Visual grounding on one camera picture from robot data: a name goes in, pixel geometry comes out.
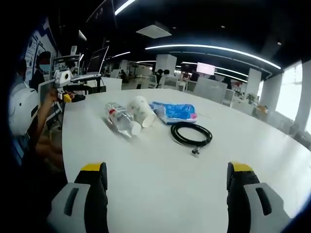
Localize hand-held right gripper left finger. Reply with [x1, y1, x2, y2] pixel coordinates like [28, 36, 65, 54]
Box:
[47, 162, 109, 233]

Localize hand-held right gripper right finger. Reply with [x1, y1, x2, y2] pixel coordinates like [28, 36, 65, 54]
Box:
[226, 161, 292, 233]

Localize clear plastic bottle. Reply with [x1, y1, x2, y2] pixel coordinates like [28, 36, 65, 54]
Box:
[104, 101, 142, 139]

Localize white patterned paper cup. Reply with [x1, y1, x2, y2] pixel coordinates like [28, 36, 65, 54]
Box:
[126, 95, 157, 129]

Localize blue plastic packet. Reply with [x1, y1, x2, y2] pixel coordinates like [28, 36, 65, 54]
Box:
[148, 100, 198, 125]

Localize black cable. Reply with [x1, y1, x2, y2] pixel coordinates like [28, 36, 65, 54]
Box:
[170, 121, 214, 156]

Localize person's left hand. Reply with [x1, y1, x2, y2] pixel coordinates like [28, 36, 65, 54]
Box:
[44, 87, 61, 104]

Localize white standing desk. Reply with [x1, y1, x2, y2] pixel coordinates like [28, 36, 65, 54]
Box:
[69, 73, 103, 94]

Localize dark computer monitor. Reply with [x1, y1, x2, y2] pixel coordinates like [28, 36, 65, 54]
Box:
[86, 46, 110, 75]

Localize white table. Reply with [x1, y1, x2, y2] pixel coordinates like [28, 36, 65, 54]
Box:
[61, 88, 311, 233]

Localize ceiling air conditioner vent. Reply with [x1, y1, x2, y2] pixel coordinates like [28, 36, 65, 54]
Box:
[135, 21, 173, 39]

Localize long curved ceiling light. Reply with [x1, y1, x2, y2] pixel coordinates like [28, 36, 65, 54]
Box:
[144, 44, 282, 70]

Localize blue and white wall poster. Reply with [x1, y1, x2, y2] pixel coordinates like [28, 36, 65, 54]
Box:
[24, 21, 58, 82]

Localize pink wall screen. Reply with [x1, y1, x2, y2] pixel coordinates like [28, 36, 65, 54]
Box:
[196, 62, 216, 74]

